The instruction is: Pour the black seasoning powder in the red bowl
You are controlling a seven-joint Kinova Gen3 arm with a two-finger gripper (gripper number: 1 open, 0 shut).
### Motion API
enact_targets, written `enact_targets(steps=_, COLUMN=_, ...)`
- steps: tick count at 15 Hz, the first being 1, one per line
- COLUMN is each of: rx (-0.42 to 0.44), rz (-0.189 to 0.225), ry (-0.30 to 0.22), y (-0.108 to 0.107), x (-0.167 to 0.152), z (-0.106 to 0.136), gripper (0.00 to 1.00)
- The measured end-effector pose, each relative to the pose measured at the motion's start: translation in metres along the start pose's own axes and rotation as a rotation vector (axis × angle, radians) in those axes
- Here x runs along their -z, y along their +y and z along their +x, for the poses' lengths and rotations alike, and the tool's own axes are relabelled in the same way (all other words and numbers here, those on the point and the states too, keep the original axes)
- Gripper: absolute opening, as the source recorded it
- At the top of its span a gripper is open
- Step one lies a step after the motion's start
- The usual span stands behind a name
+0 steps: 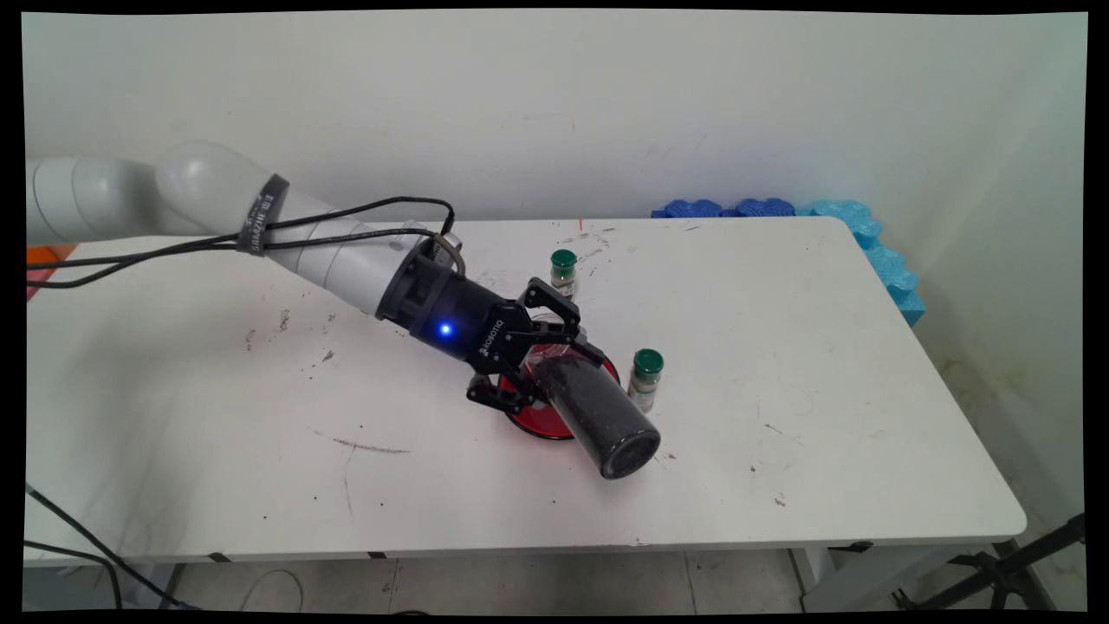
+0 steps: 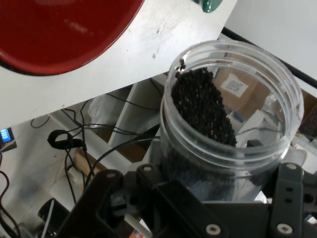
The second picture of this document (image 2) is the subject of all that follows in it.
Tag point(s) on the blue digital display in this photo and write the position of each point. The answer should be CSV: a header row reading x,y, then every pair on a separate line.
x,y
6,136

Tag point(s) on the black seeds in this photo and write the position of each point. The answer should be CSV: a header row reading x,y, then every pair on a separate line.
x,y
200,104

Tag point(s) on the black velcro loop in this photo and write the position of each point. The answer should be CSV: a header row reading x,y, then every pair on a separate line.
x,y
74,143

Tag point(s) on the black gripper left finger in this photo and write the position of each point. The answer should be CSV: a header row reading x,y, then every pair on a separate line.
x,y
106,198

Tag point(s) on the red bowl black rim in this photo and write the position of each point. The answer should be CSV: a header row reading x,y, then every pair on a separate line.
x,y
62,32

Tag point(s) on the white panel black edge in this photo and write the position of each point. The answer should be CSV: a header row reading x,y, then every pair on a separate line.
x,y
272,24

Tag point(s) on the green cap spice bottle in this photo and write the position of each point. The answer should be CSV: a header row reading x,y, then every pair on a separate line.
x,y
209,5

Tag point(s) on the clear plastic jar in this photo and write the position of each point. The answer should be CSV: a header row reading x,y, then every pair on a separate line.
x,y
223,158

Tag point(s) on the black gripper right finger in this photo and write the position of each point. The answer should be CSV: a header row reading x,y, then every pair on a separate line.
x,y
289,198

